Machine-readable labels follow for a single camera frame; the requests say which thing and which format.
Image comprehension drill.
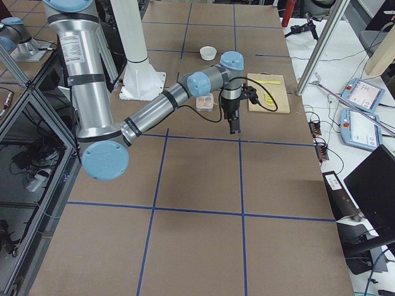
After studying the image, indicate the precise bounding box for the black box with label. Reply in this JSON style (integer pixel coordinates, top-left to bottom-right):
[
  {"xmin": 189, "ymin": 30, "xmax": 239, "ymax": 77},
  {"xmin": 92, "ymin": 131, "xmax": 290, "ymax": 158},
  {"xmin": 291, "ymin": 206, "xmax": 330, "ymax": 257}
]
[{"xmin": 322, "ymin": 171, "xmax": 364, "ymax": 222}]

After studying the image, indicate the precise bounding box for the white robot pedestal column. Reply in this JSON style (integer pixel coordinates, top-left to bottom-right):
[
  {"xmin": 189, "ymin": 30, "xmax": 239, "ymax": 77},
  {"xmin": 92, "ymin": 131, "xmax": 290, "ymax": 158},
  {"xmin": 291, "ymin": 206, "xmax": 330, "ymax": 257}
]
[{"xmin": 110, "ymin": 0, "xmax": 166, "ymax": 101}]

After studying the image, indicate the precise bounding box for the red fire extinguisher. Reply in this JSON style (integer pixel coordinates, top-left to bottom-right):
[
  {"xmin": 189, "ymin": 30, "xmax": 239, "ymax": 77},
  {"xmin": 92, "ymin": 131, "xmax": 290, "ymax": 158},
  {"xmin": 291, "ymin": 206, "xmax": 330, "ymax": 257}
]
[{"xmin": 281, "ymin": 0, "xmax": 296, "ymax": 28}]

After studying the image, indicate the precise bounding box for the black laptop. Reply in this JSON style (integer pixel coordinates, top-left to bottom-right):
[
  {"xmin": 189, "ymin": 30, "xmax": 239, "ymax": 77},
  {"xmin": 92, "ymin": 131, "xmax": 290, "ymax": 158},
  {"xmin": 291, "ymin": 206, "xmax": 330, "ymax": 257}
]
[{"xmin": 344, "ymin": 145, "xmax": 394, "ymax": 231}]

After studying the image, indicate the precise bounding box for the black camera cable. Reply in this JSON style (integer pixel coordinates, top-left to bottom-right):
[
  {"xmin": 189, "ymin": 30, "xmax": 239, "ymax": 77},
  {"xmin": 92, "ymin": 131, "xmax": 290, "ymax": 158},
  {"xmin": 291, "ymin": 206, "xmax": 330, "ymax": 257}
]
[{"xmin": 177, "ymin": 76, "xmax": 278, "ymax": 123}]

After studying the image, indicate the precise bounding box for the orange electronics board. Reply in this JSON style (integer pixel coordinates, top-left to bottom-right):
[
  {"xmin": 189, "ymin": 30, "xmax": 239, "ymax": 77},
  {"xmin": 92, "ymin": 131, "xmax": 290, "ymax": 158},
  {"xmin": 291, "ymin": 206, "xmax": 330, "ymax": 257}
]
[{"xmin": 309, "ymin": 121, "xmax": 322, "ymax": 137}]

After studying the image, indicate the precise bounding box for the yellow plastic knife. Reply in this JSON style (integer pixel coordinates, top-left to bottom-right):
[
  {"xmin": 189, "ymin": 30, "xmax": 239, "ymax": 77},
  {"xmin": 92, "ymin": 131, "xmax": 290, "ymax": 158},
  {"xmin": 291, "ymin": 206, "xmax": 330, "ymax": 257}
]
[{"xmin": 256, "ymin": 80, "xmax": 281, "ymax": 85}]

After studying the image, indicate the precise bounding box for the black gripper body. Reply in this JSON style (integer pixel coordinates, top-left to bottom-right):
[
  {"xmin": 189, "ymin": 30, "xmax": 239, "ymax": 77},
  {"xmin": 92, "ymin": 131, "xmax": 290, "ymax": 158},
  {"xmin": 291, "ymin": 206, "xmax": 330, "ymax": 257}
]
[{"xmin": 221, "ymin": 97, "xmax": 240, "ymax": 121}]

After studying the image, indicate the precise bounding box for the wooden cutting board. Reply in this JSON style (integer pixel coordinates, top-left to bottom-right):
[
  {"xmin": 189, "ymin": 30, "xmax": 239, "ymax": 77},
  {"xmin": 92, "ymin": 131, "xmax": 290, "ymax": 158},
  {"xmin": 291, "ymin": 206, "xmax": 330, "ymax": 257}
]
[{"xmin": 247, "ymin": 73, "xmax": 290, "ymax": 114}]

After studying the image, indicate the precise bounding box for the clear plastic egg box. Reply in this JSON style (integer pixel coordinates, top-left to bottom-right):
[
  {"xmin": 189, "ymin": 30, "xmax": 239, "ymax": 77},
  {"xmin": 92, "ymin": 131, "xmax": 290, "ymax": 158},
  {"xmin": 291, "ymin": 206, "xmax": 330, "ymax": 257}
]
[{"xmin": 196, "ymin": 92, "xmax": 214, "ymax": 112}]

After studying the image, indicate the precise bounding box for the aluminium frame post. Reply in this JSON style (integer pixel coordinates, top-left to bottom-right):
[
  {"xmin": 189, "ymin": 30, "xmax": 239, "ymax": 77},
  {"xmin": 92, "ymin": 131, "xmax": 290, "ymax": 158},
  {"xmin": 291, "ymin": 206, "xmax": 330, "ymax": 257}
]
[{"xmin": 296, "ymin": 0, "xmax": 350, "ymax": 96}]

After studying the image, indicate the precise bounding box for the upper teach pendant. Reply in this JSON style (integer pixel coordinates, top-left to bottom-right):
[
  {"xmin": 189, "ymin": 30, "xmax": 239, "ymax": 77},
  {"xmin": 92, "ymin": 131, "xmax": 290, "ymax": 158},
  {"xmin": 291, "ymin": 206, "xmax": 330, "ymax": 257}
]
[{"xmin": 341, "ymin": 78, "xmax": 385, "ymax": 113}]

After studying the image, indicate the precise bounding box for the lower teach pendant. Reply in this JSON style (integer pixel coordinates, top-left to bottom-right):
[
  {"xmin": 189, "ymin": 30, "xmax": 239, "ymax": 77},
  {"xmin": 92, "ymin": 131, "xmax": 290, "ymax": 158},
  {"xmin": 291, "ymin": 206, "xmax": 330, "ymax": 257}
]
[{"xmin": 340, "ymin": 109, "xmax": 383, "ymax": 151}]

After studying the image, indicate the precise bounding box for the white ceramic bowl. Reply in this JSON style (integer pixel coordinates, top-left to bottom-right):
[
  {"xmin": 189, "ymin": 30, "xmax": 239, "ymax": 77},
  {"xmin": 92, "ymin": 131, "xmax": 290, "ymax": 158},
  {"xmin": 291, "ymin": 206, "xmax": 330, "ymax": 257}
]
[{"xmin": 199, "ymin": 46, "xmax": 217, "ymax": 61}]

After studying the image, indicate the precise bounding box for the teach pendant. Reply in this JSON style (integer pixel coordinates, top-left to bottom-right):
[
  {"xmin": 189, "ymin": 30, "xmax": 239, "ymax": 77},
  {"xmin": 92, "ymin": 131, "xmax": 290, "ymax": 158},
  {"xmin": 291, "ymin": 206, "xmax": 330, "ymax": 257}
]
[
  {"xmin": 341, "ymin": 78, "xmax": 385, "ymax": 113},
  {"xmin": 340, "ymin": 109, "xmax": 383, "ymax": 151}
]

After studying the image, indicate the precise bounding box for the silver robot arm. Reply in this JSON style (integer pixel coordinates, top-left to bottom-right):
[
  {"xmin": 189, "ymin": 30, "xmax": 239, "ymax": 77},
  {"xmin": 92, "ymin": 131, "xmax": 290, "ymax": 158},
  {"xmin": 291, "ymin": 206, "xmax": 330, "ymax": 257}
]
[
  {"xmin": 1, "ymin": 17, "xmax": 53, "ymax": 62},
  {"xmin": 44, "ymin": 1, "xmax": 244, "ymax": 181}
]

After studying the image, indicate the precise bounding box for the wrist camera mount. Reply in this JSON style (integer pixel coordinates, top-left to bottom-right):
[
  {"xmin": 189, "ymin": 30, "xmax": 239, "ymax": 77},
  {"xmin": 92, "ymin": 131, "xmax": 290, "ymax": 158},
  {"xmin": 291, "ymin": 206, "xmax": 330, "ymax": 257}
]
[{"xmin": 241, "ymin": 83, "xmax": 259, "ymax": 105}]

